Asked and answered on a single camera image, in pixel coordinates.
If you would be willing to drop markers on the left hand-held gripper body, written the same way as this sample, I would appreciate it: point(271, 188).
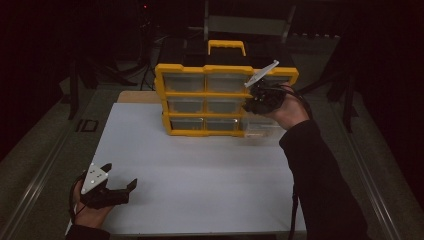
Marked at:
point(96, 196)

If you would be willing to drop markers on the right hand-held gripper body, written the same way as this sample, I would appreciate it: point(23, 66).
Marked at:
point(270, 95)

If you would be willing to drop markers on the clear plastic drawer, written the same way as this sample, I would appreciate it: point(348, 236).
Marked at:
point(260, 127)

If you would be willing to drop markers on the yellow black drawer cabinet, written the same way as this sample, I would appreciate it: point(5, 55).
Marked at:
point(206, 95)

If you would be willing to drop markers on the person's left hand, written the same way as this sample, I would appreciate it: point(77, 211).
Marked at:
point(87, 216)

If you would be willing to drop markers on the person's right hand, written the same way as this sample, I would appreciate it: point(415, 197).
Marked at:
point(291, 111)

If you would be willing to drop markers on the white table board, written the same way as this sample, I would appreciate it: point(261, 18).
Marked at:
point(200, 166)

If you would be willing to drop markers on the dark tripod stand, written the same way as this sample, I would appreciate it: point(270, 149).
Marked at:
point(145, 50)

